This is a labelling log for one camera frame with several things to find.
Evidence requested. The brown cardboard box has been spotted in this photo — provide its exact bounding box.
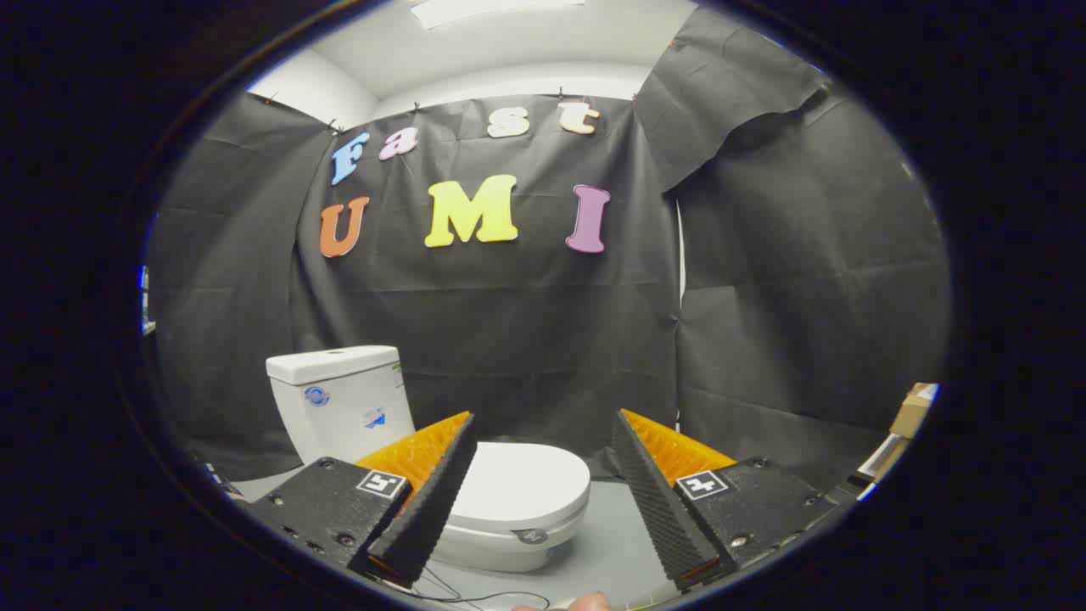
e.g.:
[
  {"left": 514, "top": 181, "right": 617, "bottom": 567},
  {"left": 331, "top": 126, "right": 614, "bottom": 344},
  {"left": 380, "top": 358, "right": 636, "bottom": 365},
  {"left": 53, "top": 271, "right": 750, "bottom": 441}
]
[{"left": 891, "top": 384, "right": 938, "bottom": 439}]

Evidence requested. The white toilet seat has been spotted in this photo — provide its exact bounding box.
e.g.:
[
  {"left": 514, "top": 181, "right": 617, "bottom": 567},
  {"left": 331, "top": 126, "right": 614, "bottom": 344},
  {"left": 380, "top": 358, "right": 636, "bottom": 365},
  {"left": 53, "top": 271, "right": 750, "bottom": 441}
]
[{"left": 443, "top": 496, "right": 591, "bottom": 550}]

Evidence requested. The white toilet lid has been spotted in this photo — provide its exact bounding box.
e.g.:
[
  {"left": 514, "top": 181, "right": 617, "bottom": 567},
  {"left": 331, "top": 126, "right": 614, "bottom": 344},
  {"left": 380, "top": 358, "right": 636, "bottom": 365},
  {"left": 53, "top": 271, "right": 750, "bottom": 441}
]
[{"left": 450, "top": 441, "right": 592, "bottom": 531}]

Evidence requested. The ceiling light panel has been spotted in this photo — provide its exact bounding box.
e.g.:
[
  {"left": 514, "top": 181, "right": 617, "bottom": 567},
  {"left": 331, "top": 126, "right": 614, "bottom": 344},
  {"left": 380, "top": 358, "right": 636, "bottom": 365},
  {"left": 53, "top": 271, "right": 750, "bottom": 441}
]
[{"left": 410, "top": 0, "right": 586, "bottom": 29}]

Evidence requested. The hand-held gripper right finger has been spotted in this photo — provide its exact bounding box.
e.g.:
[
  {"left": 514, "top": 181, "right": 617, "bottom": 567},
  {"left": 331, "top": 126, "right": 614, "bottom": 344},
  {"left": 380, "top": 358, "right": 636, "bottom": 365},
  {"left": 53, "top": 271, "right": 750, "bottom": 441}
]
[{"left": 611, "top": 409, "right": 845, "bottom": 592}]

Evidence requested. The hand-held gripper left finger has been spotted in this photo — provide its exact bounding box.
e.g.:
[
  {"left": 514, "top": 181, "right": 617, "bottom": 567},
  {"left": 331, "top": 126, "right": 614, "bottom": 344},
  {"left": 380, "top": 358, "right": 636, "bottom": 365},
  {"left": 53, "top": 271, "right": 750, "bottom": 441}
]
[{"left": 244, "top": 412, "right": 478, "bottom": 589}]

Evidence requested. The thin black cable tangle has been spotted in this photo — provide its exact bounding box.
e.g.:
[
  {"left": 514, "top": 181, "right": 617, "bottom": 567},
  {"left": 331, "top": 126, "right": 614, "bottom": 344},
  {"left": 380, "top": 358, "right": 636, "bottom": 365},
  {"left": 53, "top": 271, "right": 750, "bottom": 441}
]
[{"left": 416, "top": 567, "right": 552, "bottom": 608}]

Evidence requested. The white toilet body with tank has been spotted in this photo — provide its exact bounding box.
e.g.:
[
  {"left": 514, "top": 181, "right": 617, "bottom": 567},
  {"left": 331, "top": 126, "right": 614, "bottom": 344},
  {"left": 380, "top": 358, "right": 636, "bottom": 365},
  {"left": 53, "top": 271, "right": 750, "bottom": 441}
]
[{"left": 266, "top": 345, "right": 586, "bottom": 574}]

